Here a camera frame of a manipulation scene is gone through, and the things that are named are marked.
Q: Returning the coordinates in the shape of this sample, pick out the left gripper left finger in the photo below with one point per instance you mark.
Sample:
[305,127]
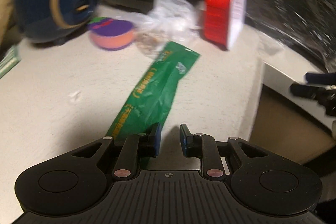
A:
[153,140]

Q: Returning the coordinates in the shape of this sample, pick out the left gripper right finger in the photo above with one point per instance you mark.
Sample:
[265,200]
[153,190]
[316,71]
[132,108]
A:
[191,143]

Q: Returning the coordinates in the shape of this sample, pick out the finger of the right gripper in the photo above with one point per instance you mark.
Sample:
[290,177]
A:
[321,78]

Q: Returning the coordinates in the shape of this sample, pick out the green snack wrapper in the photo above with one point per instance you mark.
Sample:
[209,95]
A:
[151,99]

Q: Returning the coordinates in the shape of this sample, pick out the clear plastic bag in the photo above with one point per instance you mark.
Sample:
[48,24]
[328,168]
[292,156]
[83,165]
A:
[168,21]

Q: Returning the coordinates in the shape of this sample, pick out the red rectangular food tray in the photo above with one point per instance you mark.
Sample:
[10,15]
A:
[223,21]

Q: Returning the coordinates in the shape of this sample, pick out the black foil-wrapped oven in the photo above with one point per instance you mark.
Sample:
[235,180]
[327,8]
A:
[307,26]

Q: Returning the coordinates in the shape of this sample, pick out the eggplant shaped sponge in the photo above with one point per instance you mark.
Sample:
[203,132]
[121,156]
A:
[110,34]

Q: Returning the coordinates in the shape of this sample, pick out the green striped cloth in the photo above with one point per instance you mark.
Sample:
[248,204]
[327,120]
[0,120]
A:
[9,60]

